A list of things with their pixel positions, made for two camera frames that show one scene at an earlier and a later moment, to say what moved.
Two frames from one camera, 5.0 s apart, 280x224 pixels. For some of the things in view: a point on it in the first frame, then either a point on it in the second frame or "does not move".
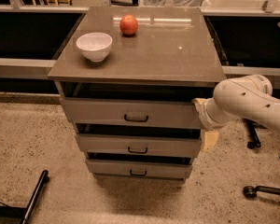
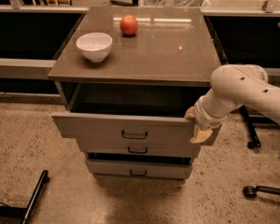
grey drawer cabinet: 127,77 does not move
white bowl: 95,46 does not move
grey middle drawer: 141,144 does not move
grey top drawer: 154,113 to 130,127
